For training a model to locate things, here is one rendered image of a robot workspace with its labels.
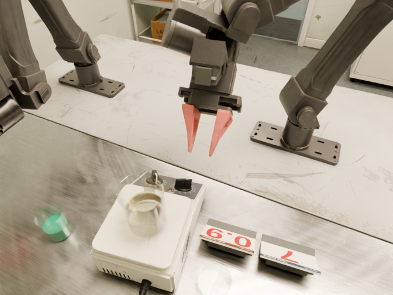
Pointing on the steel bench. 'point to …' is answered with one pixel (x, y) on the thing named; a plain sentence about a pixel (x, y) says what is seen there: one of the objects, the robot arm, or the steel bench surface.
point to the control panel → (179, 191)
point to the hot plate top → (161, 250)
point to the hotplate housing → (123, 271)
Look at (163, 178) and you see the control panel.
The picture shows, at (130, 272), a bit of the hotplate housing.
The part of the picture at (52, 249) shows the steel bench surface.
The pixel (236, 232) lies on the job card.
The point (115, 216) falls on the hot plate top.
